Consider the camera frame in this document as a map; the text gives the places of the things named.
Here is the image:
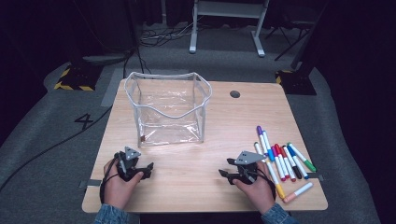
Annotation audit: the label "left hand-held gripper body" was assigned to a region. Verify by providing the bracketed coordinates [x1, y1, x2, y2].
[115, 146, 143, 182]

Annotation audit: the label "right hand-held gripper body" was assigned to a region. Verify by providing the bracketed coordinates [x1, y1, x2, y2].
[233, 150, 266, 184]

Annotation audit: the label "light blue cap marker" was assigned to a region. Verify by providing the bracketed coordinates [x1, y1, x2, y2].
[262, 130, 276, 162]

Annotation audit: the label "purple cap marker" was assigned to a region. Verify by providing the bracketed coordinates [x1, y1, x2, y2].
[256, 125, 269, 156]

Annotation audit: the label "clear plastic bag white trim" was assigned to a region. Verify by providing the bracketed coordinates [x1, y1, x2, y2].
[124, 71, 213, 147]

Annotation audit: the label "yellow cap marker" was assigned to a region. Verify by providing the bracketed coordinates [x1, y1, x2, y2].
[265, 160, 287, 200]

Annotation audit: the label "black cap marker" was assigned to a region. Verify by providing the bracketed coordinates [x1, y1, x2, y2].
[281, 145, 303, 180]

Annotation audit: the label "peach cap marker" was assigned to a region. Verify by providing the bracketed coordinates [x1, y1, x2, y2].
[282, 182, 314, 204]

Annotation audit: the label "person's left hand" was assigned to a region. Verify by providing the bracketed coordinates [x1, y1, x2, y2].
[103, 160, 144, 210]

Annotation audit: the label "person's right hand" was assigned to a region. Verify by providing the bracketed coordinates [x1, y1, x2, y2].
[233, 161, 276, 216]

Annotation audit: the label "dark green cap marker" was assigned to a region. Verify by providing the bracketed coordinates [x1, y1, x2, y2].
[253, 141, 265, 161]

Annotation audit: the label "grey tape piece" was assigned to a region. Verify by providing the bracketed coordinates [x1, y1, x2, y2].
[78, 178, 103, 189]
[306, 172, 325, 182]

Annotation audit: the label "black yellow striped stand base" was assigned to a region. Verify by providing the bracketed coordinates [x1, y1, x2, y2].
[53, 63, 105, 92]
[275, 68, 318, 96]

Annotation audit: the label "black tripod legs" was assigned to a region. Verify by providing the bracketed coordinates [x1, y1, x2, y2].
[264, 18, 316, 62]

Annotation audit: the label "left hand-held gripper black cable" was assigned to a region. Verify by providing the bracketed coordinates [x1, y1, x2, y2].
[98, 152, 123, 204]

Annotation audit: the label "hand-held gripper black cable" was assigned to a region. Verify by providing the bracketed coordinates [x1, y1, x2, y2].
[255, 169, 278, 200]
[98, 152, 123, 204]

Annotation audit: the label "right hand-held gripper black cable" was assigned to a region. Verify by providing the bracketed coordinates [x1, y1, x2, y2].
[255, 169, 278, 200]

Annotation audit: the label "long black floor cable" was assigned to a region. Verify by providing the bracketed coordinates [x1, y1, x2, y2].
[0, 105, 114, 192]

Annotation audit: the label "black cables by pole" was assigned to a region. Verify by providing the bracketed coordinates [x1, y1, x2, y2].
[122, 46, 153, 78]

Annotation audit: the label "grey stand base plate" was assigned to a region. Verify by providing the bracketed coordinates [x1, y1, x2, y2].
[81, 52, 135, 65]

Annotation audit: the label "bundle of floor cables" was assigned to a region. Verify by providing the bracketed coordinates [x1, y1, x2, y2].
[138, 17, 204, 49]

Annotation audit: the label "white metal table frame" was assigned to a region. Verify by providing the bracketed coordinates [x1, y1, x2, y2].
[189, 0, 271, 58]

